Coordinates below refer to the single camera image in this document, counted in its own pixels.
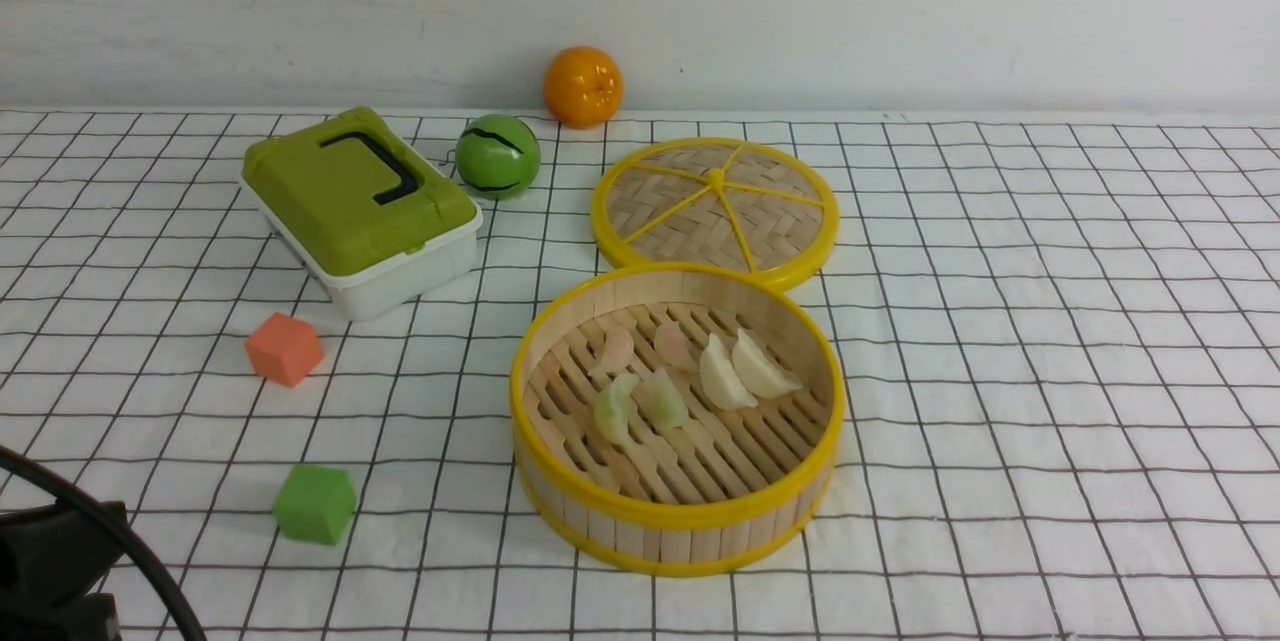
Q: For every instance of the green dumpling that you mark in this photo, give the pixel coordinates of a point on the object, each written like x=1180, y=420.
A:
x=612, y=407
x=662, y=403

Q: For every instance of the white dumpling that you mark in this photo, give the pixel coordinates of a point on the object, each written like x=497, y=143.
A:
x=719, y=380
x=758, y=372

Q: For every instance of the orange fruit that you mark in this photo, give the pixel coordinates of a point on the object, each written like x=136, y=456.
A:
x=583, y=87

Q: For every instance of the white black grid tablecloth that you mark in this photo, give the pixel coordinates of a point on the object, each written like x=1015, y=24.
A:
x=1059, y=340

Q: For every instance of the green cube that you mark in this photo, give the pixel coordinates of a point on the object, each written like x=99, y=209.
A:
x=314, y=504

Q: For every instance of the orange cube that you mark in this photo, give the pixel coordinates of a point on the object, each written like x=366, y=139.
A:
x=284, y=350

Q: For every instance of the pink dumpling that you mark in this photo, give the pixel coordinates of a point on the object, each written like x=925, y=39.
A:
x=673, y=347
x=616, y=355

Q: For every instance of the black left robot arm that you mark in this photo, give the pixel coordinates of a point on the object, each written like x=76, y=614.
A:
x=52, y=558

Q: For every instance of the bamboo steamer lid yellow rim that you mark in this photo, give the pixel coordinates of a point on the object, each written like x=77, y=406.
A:
x=720, y=202

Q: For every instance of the green white lidded box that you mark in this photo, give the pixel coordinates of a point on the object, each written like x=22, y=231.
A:
x=374, y=222

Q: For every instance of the bamboo steamer tray yellow rim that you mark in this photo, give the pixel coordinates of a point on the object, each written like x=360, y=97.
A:
x=725, y=490

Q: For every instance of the green ball black stripe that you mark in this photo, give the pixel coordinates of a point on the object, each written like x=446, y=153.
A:
x=497, y=156

